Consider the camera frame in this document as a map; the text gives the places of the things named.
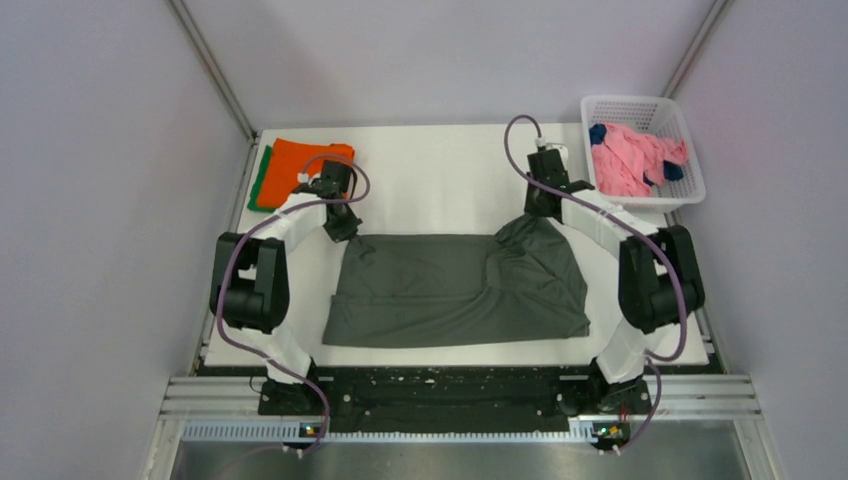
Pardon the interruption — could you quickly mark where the grey t-shirt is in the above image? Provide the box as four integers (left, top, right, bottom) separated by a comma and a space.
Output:
323, 215, 590, 349

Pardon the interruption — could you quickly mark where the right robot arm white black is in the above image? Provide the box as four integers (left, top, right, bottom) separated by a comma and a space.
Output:
525, 146, 705, 413

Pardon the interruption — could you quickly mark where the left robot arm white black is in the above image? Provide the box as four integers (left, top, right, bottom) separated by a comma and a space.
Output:
209, 154, 371, 416

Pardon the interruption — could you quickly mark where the folded orange t-shirt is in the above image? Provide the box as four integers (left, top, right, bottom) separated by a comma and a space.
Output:
258, 138, 355, 210

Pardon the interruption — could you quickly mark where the pink crumpled t-shirt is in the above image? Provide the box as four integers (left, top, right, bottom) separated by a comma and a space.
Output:
589, 121, 689, 197

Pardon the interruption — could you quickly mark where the folded green t-shirt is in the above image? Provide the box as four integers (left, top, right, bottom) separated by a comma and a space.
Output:
247, 146, 275, 213

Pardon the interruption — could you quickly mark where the white plastic laundry basket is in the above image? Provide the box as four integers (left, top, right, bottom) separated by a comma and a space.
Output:
580, 95, 706, 213

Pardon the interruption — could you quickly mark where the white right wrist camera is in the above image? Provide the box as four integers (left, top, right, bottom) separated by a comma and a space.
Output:
534, 136, 569, 160

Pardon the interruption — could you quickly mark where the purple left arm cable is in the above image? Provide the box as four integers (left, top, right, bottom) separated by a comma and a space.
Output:
215, 153, 372, 455

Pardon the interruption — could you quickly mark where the aluminium frame post right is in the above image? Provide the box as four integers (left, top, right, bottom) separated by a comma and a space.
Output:
661, 0, 734, 98

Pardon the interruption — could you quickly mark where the aluminium frame post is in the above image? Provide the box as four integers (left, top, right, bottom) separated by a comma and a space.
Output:
165, 0, 256, 141
661, 0, 734, 98

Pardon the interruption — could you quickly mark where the aluminium frame post left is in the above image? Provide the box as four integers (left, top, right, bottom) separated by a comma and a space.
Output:
165, 0, 256, 141

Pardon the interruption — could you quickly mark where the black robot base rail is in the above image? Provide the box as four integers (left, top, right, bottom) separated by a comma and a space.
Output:
198, 362, 723, 435

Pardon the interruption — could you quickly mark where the white slotted cable duct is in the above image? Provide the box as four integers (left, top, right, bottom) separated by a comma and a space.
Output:
181, 420, 624, 444

